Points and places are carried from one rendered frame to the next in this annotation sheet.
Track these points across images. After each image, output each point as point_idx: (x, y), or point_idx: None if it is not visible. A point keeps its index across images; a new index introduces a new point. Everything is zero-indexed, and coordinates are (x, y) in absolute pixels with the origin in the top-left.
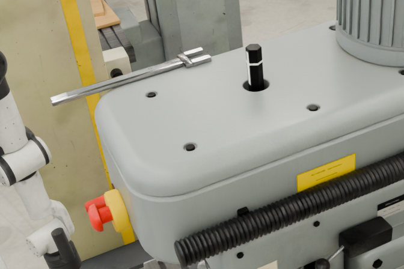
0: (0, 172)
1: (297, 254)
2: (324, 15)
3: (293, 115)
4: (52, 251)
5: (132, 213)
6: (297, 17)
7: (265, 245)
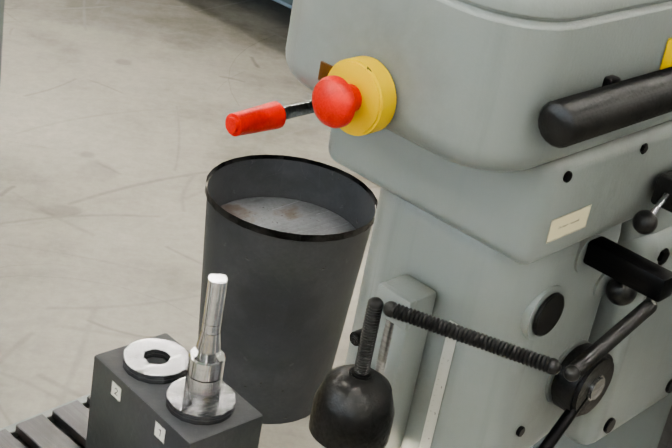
0: None
1: (609, 203)
2: (113, 74)
3: None
4: None
5: (444, 71)
6: (57, 71)
7: (591, 170)
